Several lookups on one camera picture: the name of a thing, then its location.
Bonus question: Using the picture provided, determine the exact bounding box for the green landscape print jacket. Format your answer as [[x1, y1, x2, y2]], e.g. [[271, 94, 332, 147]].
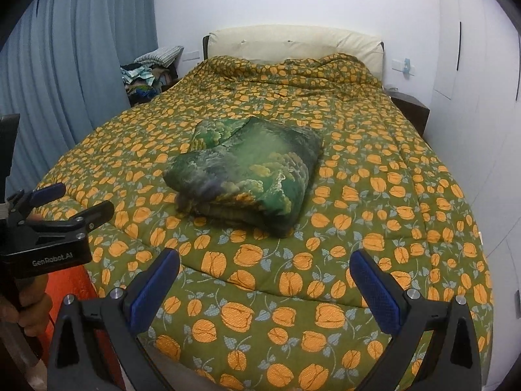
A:
[[163, 117, 322, 237]]

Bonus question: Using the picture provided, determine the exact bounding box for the pile of clothes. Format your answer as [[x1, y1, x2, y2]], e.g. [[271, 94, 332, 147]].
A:
[[120, 63, 179, 106]]

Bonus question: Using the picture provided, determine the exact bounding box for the person's left hand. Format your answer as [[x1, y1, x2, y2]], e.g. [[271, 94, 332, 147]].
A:
[[0, 274, 53, 337]]

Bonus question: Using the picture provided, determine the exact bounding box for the orange knitted blanket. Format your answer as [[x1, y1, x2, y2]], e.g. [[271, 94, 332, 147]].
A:
[[46, 267, 125, 390]]

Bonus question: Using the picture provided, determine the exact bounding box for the blue curtain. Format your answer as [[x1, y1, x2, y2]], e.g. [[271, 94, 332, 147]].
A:
[[1, 0, 157, 193]]

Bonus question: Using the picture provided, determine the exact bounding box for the green orange floral quilt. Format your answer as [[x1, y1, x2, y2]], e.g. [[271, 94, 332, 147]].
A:
[[40, 54, 494, 390]]

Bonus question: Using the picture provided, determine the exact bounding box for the striped grey pillow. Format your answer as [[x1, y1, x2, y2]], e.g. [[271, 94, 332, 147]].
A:
[[134, 46, 184, 68]]

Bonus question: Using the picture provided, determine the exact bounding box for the cream padded headboard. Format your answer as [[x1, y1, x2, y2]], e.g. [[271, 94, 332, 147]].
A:
[[202, 25, 384, 80]]

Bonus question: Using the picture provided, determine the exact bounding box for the dark wooden nightstand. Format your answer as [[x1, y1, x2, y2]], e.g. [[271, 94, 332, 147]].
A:
[[386, 90, 430, 136]]

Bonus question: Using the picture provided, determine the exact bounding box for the white wardrobe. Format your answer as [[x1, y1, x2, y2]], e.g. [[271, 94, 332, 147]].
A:
[[426, 0, 520, 390]]

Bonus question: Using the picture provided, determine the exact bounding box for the white wall socket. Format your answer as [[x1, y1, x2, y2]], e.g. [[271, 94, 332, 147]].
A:
[[391, 58, 416, 76]]

